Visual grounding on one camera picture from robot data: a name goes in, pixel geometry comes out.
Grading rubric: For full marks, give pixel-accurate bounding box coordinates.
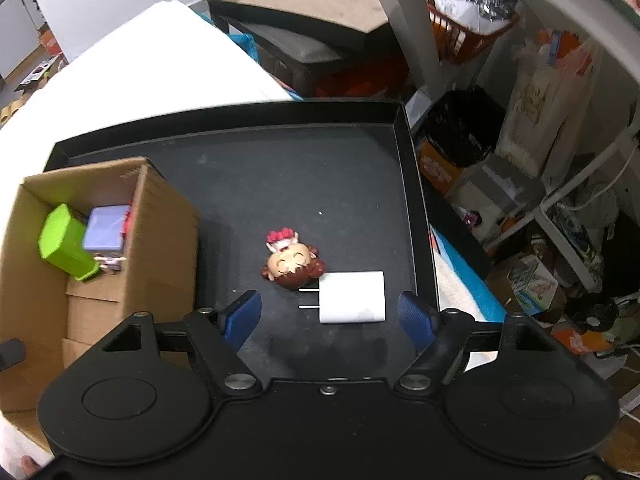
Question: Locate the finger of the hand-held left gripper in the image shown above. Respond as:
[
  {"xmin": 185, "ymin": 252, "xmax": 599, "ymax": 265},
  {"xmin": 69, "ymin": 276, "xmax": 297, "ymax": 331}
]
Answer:
[{"xmin": 0, "ymin": 338, "xmax": 26, "ymax": 372}]

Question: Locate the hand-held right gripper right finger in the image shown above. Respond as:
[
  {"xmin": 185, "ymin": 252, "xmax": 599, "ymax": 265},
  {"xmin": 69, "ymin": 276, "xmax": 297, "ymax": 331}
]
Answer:
[{"xmin": 394, "ymin": 290, "xmax": 554, "ymax": 395}]

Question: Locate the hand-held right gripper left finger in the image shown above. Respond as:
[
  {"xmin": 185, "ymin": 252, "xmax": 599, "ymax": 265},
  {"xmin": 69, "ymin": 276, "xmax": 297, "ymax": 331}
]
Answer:
[{"xmin": 101, "ymin": 290, "xmax": 263, "ymax": 396}]

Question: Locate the white plug charger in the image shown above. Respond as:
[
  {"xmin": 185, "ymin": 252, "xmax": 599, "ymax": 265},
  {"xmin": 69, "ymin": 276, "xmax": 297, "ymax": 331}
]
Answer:
[{"xmin": 298, "ymin": 270, "xmax": 389, "ymax": 325}]

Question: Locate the brown-haired doll figure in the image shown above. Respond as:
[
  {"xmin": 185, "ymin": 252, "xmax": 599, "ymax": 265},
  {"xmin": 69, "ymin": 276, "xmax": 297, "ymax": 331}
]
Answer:
[{"xmin": 259, "ymin": 228, "xmax": 327, "ymax": 292}]

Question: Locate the brown cardboard box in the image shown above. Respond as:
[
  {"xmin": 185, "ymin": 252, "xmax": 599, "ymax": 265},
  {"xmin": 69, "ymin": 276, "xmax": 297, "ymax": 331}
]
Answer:
[{"xmin": 0, "ymin": 157, "xmax": 201, "ymax": 454}]

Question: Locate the green hexagonal box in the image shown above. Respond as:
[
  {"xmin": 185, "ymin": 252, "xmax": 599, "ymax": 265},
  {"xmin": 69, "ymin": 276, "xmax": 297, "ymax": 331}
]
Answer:
[{"xmin": 38, "ymin": 203, "xmax": 101, "ymax": 282}]

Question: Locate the black shallow tray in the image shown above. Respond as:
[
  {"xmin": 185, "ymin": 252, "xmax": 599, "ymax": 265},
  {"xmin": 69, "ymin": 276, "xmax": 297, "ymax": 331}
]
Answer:
[{"xmin": 43, "ymin": 99, "xmax": 494, "ymax": 381}]

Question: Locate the purple square box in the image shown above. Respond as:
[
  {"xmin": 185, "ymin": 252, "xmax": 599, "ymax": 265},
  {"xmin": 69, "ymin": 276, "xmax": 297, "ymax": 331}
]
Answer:
[{"xmin": 83, "ymin": 204, "xmax": 130, "ymax": 254}]

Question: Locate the blue white towel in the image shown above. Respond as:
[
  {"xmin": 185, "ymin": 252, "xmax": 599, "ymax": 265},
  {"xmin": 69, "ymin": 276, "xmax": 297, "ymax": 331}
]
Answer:
[{"xmin": 429, "ymin": 227, "xmax": 506, "ymax": 324}]

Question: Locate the orange printed carton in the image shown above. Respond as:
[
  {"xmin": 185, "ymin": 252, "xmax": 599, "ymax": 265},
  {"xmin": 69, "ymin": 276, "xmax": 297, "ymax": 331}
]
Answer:
[{"xmin": 417, "ymin": 139, "xmax": 464, "ymax": 194}]

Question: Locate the black plastic bag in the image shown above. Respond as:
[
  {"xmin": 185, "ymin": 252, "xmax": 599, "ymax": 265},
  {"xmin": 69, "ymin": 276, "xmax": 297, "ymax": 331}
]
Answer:
[{"xmin": 424, "ymin": 88, "xmax": 506, "ymax": 169}]

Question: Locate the white metal rack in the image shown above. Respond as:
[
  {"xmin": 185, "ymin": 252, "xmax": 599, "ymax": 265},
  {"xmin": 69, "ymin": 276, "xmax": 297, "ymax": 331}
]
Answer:
[{"xmin": 482, "ymin": 124, "xmax": 640, "ymax": 292}]

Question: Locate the white paper bag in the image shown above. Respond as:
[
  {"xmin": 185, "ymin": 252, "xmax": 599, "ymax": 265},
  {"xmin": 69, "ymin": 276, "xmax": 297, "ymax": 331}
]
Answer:
[{"xmin": 494, "ymin": 34, "xmax": 596, "ymax": 177}]

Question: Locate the orange plastic basket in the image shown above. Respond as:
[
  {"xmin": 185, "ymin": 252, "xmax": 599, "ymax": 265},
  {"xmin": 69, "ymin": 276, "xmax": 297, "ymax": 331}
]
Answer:
[{"xmin": 424, "ymin": 0, "xmax": 521, "ymax": 66}]

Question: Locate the orange paper bag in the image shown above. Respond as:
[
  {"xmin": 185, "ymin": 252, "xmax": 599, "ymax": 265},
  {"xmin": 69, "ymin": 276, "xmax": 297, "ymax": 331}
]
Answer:
[{"xmin": 38, "ymin": 29, "xmax": 64, "ymax": 56}]

